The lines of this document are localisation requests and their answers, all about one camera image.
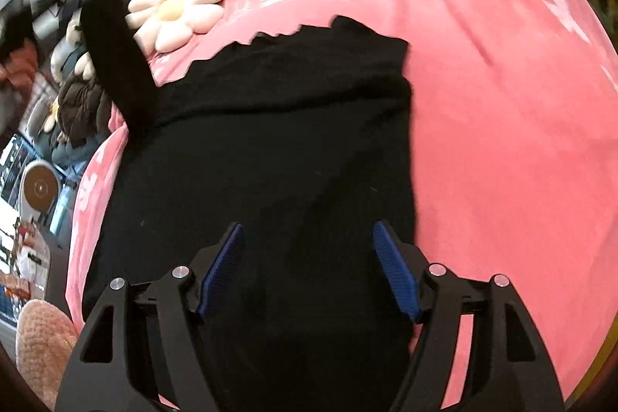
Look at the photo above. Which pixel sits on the black knit garment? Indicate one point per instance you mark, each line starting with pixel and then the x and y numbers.
pixel 270 141

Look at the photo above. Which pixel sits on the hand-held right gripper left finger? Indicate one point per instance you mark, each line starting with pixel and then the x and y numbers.
pixel 219 277

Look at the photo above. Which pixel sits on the dark brown puffer jacket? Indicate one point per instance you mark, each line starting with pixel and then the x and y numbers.
pixel 83 108

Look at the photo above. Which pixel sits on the pink printed blanket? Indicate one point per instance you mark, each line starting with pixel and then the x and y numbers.
pixel 507 127

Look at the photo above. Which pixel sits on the pink fuzzy slipper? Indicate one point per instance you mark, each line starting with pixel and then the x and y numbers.
pixel 43 344

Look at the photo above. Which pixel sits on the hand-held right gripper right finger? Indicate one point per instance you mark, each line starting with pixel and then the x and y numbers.
pixel 397 277

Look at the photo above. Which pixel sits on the white daisy flower pillow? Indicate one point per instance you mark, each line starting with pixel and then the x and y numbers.
pixel 175 9

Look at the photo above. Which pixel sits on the round wooden disc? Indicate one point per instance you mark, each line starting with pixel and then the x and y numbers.
pixel 40 188

